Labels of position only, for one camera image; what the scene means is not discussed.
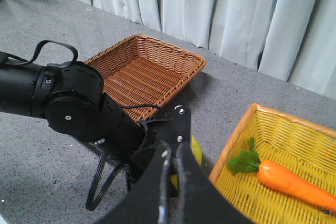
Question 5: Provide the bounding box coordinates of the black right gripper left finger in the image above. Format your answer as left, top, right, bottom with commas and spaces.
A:
97, 141, 171, 223

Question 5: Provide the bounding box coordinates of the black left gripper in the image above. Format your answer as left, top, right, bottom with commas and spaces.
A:
127, 105, 191, 197

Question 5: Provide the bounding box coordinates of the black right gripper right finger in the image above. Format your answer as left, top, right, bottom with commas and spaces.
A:
176, 144, 252, 223

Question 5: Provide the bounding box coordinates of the yellow tape roll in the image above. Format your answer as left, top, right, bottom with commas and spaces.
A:
170, 135, 203, 189

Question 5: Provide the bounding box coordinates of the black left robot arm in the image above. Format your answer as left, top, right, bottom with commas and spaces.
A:
1, 52, 191, 208

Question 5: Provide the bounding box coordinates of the brown wicker basket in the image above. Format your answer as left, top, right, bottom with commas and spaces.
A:
85, 34, 206, 122

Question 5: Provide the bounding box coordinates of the orange plastic carrot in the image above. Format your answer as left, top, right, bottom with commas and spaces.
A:
227, 137, 335, 212

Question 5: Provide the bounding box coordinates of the yellow wicker basket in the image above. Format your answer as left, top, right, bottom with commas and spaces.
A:
209, 104, 335, 223

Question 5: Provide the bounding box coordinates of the white curtain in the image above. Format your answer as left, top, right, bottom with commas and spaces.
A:
79, 0, 335, 98

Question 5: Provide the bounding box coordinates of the black flat cable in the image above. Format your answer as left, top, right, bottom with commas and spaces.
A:
86, 137, 129, 211

